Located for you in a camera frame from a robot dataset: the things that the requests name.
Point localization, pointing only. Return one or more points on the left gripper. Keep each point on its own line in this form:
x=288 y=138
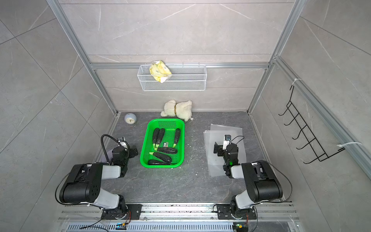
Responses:
x=131 y=154

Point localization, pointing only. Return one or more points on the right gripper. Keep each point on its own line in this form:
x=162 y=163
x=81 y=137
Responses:
x=221 y=150

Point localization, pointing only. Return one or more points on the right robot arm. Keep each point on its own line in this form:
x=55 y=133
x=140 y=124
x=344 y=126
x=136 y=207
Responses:
x=261 y=183

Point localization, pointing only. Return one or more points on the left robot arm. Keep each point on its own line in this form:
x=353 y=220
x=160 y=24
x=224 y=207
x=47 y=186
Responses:
x=82 y=185

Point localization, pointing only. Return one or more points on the clear zip-top bag stack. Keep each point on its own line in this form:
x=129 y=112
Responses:
x=216 y=134

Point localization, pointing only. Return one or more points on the dark eggplant bottom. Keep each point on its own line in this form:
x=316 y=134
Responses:
x=157 y=162

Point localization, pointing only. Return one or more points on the dark eggplant lower diagonal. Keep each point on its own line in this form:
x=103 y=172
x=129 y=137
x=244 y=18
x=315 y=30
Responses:
x=165 y=158

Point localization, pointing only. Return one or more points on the dark eggplant middle horizontal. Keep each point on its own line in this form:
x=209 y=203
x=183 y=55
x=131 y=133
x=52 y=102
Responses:
x=167 y=150

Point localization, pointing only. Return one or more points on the grey glasses case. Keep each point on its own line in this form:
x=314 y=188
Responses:
x=107 y=152

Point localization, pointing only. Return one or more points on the green plastic basket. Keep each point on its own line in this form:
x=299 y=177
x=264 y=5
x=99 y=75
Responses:
x=170 y=125

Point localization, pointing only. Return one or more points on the white plush toy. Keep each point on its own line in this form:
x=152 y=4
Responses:
x=181 y=110

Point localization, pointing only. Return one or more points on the yellow snack packet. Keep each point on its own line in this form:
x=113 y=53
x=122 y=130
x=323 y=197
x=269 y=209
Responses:
x=160 y=71

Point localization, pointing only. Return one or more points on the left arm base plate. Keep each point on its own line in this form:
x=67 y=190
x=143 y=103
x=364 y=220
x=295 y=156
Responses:
x=130 y=211

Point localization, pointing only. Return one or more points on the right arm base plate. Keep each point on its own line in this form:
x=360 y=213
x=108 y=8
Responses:
x=228 y=212

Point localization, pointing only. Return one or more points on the aluminium mounting rail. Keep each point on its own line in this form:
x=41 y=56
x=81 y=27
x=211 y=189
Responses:
x=181 y=217

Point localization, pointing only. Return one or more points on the white wire wall basket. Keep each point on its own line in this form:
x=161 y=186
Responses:
x=182 y=78

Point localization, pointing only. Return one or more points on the black wire hook rack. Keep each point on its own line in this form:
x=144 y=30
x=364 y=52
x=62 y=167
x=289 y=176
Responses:
x=306 y=132

